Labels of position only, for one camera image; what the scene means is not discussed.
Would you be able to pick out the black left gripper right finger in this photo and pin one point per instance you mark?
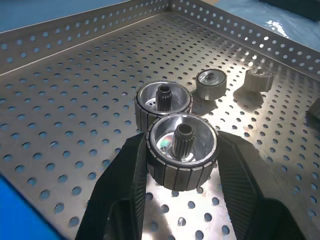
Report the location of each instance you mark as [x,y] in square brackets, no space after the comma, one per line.
[247,195]

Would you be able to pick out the large metal roller splined shaft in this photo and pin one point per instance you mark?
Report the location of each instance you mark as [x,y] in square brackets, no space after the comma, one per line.
[145,112]
[175,175]

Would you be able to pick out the perforated steel tray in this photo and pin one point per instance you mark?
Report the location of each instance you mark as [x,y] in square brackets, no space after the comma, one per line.
[75,100]

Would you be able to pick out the small metal roller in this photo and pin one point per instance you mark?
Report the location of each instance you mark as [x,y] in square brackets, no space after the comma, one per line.
[212,88]
[257,83]

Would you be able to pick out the blue plastic tray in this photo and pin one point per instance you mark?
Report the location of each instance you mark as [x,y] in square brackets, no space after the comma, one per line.
[15,220]

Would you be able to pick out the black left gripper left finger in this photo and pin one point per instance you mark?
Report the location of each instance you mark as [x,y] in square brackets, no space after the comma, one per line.
[120,190]

